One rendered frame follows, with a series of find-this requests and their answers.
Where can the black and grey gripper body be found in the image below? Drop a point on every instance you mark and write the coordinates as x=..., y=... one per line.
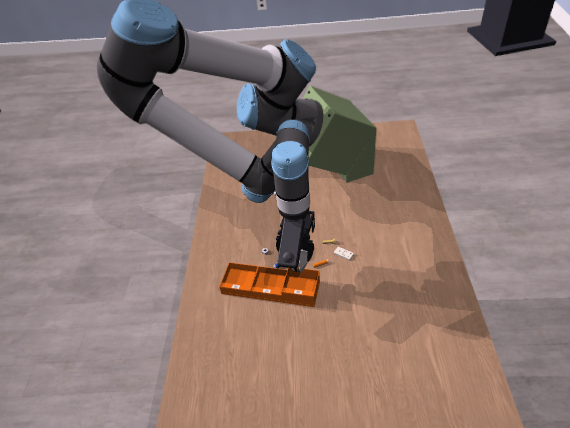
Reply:
x=309, y=224

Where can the orange rack of bins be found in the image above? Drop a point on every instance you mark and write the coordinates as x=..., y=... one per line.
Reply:
x=256, y=279

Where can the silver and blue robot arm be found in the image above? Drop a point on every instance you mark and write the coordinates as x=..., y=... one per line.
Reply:
x=142, y=41

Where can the white domino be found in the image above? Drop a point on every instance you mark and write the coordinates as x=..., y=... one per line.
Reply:
x=343, y=253

